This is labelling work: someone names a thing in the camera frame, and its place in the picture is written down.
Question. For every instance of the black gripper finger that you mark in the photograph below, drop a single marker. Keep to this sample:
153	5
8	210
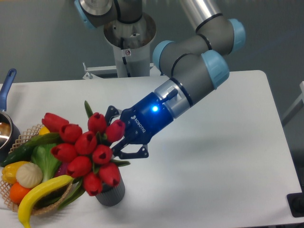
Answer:
111	113
124	150

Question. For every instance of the yellow squash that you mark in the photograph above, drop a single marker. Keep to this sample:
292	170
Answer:
44	130

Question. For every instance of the black box at table edge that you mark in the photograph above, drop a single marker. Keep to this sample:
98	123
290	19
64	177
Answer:
296	204

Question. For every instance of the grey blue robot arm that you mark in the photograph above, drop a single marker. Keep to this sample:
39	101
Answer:
194	67

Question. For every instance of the green lettuce leaf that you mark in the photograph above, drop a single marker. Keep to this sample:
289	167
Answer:
44	159

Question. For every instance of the yellow bell pepper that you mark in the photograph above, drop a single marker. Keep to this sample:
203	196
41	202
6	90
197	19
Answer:
10	170

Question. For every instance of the green cucumber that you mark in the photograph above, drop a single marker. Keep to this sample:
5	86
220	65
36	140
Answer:
21	153

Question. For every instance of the orange fruit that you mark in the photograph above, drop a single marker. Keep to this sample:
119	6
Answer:
18	192

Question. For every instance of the white steamed bun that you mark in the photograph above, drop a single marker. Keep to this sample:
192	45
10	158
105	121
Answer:
29	175

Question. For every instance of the white frame at right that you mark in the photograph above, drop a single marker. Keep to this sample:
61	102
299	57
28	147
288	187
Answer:
294	108

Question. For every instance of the red tulip bouquet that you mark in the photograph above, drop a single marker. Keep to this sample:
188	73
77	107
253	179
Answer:
88	154

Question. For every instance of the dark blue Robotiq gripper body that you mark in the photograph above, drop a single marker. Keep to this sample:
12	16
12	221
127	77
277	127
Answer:
145	119

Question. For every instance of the purple eggplant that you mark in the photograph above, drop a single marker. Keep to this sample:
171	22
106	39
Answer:
61	170

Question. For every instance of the woven wicker basket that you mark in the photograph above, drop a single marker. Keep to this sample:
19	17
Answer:
44	205

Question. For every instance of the blue handled saucepan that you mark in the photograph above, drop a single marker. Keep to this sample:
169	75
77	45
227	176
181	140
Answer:
9	132

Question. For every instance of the dark grey ribbed vase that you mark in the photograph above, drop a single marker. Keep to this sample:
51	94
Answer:
111	196

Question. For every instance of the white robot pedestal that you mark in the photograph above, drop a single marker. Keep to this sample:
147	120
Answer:
131	47

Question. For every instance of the yellow banana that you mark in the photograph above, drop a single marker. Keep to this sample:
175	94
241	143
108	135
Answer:
27	204

